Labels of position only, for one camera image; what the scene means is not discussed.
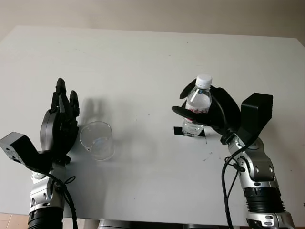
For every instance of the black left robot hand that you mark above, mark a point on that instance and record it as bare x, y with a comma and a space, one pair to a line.
56, 131

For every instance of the black tape marker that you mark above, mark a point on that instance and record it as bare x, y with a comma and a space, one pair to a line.
177, 131

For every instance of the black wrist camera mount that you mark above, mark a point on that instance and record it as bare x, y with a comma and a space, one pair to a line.
21, 148
257, 112

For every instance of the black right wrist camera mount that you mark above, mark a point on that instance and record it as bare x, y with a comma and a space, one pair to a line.
257, 112

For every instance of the black robot torso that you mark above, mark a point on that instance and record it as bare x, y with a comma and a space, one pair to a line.
143, 226

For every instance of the clear plastic water bottle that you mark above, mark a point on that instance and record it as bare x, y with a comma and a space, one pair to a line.
199, 100

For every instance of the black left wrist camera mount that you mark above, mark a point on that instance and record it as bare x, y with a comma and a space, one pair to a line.
21, 148

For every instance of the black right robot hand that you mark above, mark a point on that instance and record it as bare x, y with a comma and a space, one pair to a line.
226, 109

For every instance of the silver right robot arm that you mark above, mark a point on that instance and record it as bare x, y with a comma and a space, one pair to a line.
259, 167

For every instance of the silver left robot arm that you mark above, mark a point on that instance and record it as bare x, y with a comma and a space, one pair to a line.
40, 193

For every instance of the clear glass cup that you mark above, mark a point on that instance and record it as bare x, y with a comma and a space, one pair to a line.
100, 143

